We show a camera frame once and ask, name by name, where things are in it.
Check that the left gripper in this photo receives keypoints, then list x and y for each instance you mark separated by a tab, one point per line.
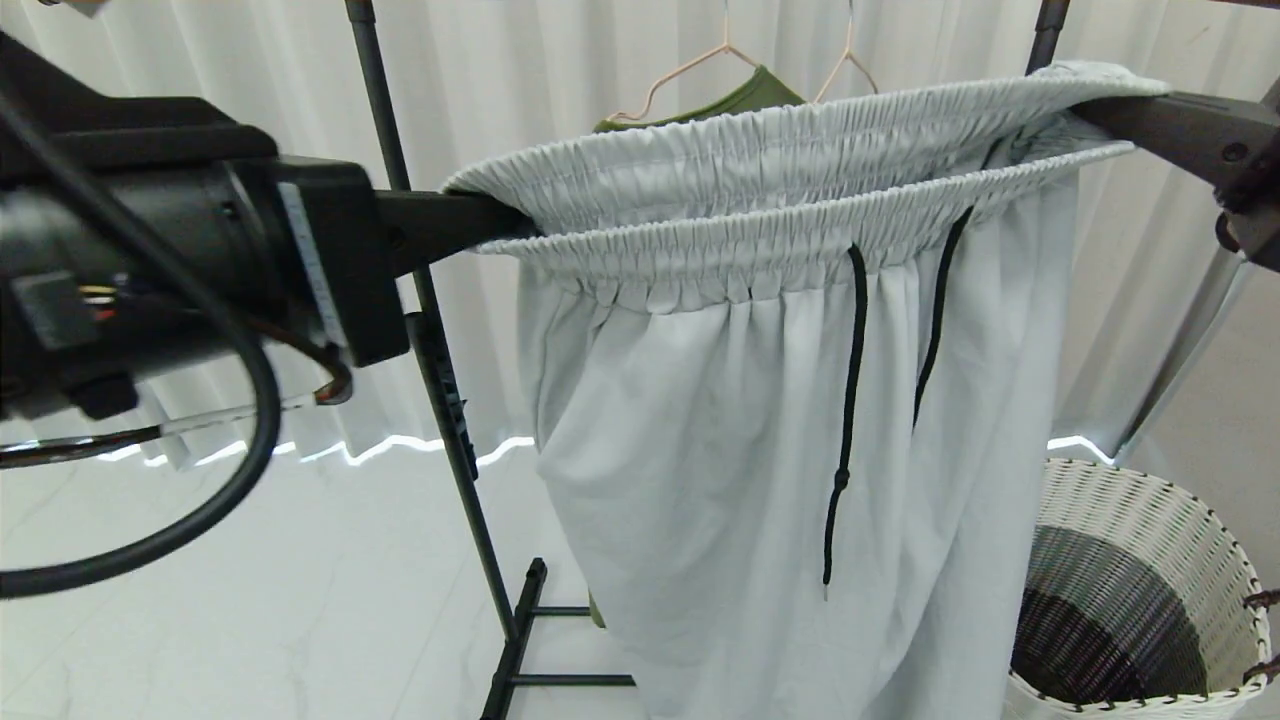
355	260

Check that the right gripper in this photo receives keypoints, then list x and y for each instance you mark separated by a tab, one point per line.
1260	225

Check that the green long-sleeved shirt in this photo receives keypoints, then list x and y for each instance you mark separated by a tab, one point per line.
750	98

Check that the white laundry basket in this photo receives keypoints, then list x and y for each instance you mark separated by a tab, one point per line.
1100	495

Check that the white curtain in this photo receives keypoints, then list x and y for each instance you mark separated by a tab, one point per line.
560	80

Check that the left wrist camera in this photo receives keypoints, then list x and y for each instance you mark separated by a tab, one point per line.
120	130

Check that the pale grey shorts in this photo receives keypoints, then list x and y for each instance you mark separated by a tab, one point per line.
720	450

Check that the pink clothes hanger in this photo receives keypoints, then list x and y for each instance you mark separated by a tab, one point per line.
848	35
690	68

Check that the black clothes rack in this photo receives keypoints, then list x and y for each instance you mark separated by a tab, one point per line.
382	110

